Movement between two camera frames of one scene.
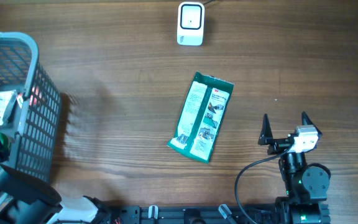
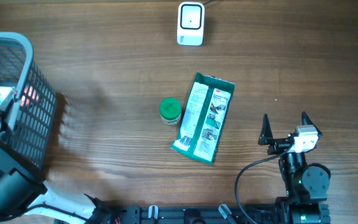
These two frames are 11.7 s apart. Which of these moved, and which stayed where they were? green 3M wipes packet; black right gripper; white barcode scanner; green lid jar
Moved: green lid jar
Stayed: green 3M wipes packet; black right gripper; white barcode scanner
